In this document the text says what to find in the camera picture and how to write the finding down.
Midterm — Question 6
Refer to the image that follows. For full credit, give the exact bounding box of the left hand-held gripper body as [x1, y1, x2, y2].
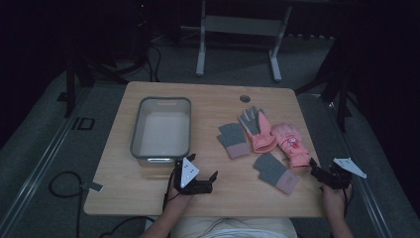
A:
[172, 158, 214, 196]

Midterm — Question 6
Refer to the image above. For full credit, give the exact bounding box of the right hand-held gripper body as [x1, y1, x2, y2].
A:
[318, 157, 368, 190]

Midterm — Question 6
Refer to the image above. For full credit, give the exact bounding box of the pink ski glove printed back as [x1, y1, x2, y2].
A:
[270, 122, 312, 169]

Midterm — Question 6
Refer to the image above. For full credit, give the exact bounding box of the clear plastic bin grey rim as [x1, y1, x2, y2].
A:
[130, 96, 192, 168]

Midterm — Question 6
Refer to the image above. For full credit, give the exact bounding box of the grey knit glove pink cuff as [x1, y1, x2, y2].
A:
[253, 152, 301, 195]
[216, 122, 252, 160]

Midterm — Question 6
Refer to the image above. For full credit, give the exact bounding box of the pink ski glove grey palm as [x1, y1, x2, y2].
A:
[238, 105, 277, 155]

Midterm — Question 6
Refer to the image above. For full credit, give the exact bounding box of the person's right hand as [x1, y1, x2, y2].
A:
[321, 182, 353, 216]

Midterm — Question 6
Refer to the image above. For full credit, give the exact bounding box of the person's left hand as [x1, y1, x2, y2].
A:
[164, 184, 195, 213]

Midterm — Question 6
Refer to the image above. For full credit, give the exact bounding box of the person's beige clothing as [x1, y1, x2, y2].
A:
[168, 216, 299, 238]

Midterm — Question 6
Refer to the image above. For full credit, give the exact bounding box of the black metal stand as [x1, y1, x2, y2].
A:
[294, 39, 357, 134]
[63, 0, 151, 119]

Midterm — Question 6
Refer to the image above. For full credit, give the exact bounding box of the small grey tag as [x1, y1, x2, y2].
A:
[80, 181, 105, 193]

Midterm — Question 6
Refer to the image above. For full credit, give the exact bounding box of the metal floor rail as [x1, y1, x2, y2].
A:
[0, 86, 93, 232]
[315, 93, 395, 238]

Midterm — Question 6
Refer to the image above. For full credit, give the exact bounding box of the right hand-held gripper cable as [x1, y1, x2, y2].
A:
[342, 184, 355, 217]

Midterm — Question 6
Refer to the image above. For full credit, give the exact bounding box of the hand-held gripper cable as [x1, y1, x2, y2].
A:
[161, 170, 182, 212]
[342, 184, 355, 217]

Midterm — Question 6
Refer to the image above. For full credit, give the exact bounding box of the left hand-held gripper cable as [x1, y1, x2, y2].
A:
[161, 170, 182, 212]

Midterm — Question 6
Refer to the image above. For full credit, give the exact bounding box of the thin black background cable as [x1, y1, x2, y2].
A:
[147, 42, 162, 83]

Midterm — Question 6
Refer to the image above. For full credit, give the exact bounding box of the black floor cable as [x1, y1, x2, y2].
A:
[49, 171, 84, 238]

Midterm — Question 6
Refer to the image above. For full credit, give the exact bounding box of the white metal desk frame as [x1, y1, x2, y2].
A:
[195, 0, 293, 83]

